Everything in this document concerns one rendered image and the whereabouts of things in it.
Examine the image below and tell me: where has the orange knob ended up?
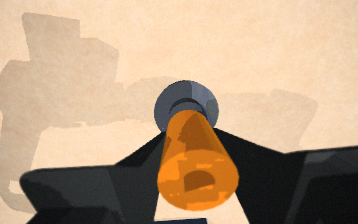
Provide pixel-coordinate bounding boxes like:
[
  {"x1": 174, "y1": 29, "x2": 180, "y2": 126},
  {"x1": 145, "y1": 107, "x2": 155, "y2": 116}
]
[{"x1": 157, "y1": 110, "x2": 239, "y2": 211}]

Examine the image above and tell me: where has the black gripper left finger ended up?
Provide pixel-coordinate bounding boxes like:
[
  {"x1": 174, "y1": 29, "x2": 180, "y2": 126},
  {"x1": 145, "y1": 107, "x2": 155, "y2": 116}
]
[{"x1": 19, "y1": 132, "x2": 166, "y2": 224}]

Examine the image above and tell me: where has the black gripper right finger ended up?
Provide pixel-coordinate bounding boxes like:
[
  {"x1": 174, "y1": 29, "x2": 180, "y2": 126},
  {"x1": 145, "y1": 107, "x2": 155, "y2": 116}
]
[{"x1": 212, "y1": 128, "x2": 358, "y2": 224}]

